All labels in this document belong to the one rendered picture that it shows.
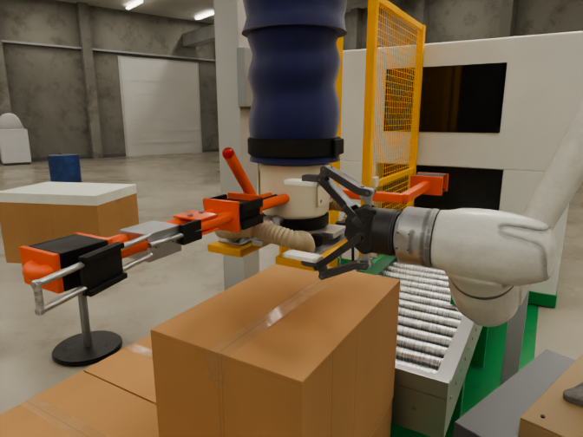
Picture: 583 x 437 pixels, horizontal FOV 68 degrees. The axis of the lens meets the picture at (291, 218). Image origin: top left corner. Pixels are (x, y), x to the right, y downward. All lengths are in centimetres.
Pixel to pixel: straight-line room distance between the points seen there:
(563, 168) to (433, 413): 98
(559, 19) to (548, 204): 1245
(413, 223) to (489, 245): 11
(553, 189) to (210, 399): 78
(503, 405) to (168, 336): 80
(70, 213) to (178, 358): 165
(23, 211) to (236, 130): 123
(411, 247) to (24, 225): 237
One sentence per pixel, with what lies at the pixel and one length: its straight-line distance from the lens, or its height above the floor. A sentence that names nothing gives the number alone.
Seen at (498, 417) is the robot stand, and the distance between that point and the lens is 119.
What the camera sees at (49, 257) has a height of 125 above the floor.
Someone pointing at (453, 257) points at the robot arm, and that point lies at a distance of 65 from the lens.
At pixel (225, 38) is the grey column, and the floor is 182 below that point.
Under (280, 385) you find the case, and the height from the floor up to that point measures 92.
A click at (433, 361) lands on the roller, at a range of 176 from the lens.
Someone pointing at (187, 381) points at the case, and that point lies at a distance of 105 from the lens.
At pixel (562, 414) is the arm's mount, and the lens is 115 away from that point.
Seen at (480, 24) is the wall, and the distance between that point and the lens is 1411.
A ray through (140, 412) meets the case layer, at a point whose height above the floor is 54.
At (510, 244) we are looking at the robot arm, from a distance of 64.
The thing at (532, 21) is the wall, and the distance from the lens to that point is 1349.
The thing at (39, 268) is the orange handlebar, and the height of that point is 124.
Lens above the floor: 141
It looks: 13 degrees down
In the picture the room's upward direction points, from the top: straight up
